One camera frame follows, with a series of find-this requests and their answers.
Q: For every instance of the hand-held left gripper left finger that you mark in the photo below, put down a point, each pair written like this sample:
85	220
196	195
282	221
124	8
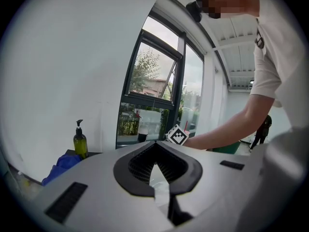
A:
96	178

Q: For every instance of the person's right forearm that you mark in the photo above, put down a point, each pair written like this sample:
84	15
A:
229	132

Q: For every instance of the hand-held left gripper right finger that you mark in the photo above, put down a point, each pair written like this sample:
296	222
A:
217	185

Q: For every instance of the person's white shirt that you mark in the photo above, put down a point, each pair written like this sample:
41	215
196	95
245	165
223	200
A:
282	45

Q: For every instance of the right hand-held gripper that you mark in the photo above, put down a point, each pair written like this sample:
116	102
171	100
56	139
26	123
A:
178	135

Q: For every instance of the black window frame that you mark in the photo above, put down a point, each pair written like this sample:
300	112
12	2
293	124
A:
179	57

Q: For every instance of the crumpled blue fabric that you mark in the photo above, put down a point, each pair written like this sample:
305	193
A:
62	164

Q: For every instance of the green bin with white lid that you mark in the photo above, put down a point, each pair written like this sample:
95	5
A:
227	147

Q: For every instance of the black head camera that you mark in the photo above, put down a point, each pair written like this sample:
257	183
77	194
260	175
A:
194	10

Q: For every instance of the green soap pump bottle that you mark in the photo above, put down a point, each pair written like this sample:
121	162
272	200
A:
80	141

